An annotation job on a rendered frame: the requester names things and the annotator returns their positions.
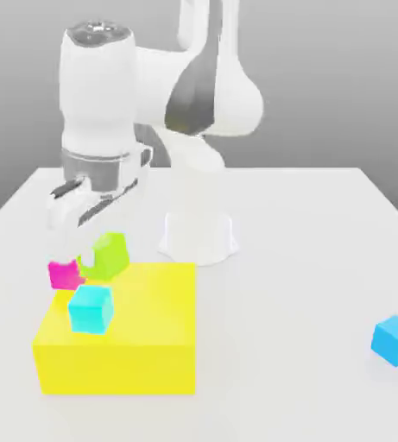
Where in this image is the small magenta cube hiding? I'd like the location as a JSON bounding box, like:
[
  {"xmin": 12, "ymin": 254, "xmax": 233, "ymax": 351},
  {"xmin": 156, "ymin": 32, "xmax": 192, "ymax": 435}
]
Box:
[{"xmin": 47, "ymin": 259, "xmax": 87, "ymax": 292}]

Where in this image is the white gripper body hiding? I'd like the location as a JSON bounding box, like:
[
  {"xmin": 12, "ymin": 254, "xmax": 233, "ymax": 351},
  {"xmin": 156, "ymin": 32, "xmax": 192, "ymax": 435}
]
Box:
[{"xmin": 47, "ymin": 176, "xmax": 148, "ymax": 250}]

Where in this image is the large yellow box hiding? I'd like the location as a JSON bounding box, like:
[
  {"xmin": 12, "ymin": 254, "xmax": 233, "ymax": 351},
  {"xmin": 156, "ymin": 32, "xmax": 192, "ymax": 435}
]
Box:
[{"xmin": 31, "ymin": 262, "xmax": 197, "ymax": 395}]

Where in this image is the small cyan cube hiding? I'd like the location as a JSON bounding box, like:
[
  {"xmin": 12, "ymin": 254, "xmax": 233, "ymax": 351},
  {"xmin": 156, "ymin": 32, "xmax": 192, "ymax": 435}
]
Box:
[{"xmin": 67, "ymin": 284, "xmax": 116, "ymax": 336}]

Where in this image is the small blue cube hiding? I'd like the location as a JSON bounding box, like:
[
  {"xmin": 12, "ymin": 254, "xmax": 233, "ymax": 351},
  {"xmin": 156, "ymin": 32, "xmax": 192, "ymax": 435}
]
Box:
[{"xmin": 370, "ymin": 314, "xmax": 398, "ymax": 368}]

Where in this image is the small lime green cube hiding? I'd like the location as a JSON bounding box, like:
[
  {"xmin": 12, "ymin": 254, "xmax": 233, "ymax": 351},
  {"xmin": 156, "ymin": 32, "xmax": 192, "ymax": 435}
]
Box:
[{"xmin": 76, "ymin": 231, "xmax": 131, "ymax": 281}]

